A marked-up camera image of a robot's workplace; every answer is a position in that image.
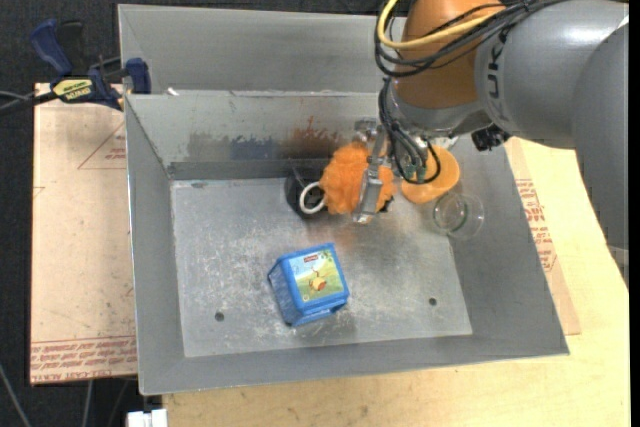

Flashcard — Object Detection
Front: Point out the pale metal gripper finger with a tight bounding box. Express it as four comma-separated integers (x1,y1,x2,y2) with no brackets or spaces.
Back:
351,162,385,225

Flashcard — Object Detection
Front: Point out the orange mesh bath pouf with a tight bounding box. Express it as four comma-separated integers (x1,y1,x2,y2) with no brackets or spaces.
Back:
298,141,400,216

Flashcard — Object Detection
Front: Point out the orange flat disc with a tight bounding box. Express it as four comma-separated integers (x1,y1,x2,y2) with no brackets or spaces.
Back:
401,144,461,206

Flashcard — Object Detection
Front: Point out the black round object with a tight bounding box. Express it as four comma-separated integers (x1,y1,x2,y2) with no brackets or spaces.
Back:
284,168,332,219

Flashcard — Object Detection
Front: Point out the clear glass cup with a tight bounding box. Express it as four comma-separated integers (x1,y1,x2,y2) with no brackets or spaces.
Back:
431,192,486,240

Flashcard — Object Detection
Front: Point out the blue box with picture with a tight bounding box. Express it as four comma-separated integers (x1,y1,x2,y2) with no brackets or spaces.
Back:
266,242,351,329

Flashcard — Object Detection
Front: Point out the grey metal bin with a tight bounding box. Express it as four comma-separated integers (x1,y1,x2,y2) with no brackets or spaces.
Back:
117,3,571,397

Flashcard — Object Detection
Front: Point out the brown cardboard board, red print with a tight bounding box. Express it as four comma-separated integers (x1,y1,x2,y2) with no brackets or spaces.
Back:
29,82,584,387

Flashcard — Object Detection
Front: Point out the black cylinder on white bracket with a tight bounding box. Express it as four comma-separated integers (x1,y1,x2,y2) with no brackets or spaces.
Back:
433,123,512,153

